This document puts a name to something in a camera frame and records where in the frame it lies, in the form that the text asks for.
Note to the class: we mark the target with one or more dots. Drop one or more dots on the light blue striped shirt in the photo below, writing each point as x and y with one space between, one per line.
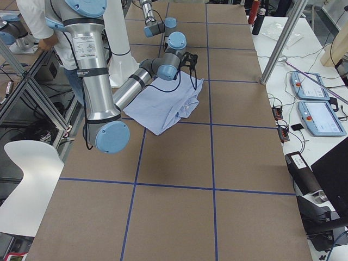
163 103

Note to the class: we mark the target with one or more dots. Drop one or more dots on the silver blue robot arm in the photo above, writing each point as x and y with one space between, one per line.
157 21
103 104

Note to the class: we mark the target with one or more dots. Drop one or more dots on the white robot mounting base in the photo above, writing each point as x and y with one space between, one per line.
122 63

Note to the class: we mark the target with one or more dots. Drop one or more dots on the red circuit board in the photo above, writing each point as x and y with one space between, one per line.
277 113

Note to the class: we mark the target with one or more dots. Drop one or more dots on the blue teach pendant far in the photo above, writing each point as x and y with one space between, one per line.
306 89

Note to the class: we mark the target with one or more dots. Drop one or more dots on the blue teach pendant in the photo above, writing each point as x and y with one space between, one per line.
320 119
306 89

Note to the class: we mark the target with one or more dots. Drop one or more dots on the black bottle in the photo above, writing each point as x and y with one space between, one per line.
258 21

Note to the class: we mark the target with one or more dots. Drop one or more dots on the blue teach pendant near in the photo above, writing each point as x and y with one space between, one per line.
320 119

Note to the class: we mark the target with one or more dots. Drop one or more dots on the red bottle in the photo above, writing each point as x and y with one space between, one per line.
253 11

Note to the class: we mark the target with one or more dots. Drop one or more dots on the black laptop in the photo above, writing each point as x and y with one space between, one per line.
331 173

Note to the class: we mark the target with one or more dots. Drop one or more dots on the black monitor stand device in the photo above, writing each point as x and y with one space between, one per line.
321 224

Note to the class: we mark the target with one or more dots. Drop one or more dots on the white chair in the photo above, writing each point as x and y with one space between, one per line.
23 210

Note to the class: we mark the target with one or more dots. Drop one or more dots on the person in white shirt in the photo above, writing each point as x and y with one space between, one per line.
33 13

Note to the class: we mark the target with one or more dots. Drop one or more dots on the grey aluminium frame post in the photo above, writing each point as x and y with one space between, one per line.
283 39

